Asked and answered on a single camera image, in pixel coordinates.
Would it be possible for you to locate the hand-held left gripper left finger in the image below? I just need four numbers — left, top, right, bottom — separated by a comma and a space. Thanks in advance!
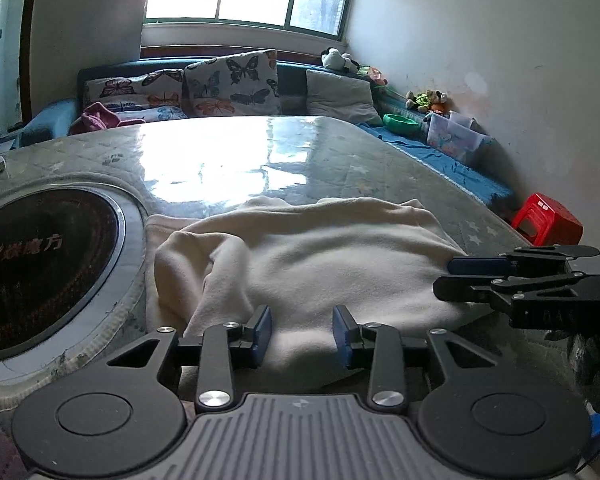
107, 305, 273, 413

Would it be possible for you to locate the cream fleece garment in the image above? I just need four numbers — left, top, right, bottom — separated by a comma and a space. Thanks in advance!
144, 196, 496, 396

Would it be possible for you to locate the green plush toy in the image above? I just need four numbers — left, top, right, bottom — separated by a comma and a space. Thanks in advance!
405, 90, 433, 113

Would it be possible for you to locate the panda plush toy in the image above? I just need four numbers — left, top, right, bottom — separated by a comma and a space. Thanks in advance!
321, 47, 361, 74

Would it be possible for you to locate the grey pillow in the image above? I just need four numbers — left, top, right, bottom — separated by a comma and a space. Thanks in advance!
305, 69, 384, 127

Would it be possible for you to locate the round black induction cooktop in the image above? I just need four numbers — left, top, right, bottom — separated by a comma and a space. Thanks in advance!
0, 175, 148, 386

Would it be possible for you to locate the brown door frame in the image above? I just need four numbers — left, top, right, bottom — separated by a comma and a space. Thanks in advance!
19, 0, 46, 122

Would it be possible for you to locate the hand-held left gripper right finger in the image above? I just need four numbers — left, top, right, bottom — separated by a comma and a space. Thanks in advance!
332, 305, 506, 408

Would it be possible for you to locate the red plastic stool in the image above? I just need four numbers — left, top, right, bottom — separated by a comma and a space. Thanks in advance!
510, 192, 584, 247

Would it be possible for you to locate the green plastic bowl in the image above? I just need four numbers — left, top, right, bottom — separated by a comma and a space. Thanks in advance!
382, 113, 424, 135

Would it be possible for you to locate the pink cloth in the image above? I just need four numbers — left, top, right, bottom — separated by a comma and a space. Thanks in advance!
70, 101, 146, 136

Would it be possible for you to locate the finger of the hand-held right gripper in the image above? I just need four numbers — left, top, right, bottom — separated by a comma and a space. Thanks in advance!
447, 245, 600, 277
432, 272, 600, 330

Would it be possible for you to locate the colourful toy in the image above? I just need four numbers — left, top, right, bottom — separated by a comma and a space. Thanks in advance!
359, 65, 389, 87

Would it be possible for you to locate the clear plastic storage box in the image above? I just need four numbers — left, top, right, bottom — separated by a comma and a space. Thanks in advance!
424, 110, 485, 166

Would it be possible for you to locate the blue sofa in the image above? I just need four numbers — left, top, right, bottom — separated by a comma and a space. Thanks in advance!
17, 55, 381, 148

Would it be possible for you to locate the butterfly print pillow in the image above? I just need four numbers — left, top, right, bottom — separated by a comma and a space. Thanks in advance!
184, 49, 282, 118
82, 69, 186, 112
116, 105, 189, 123

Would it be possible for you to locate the blue bench blanket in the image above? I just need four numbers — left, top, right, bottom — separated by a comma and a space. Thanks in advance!
357, 122, 518, 211

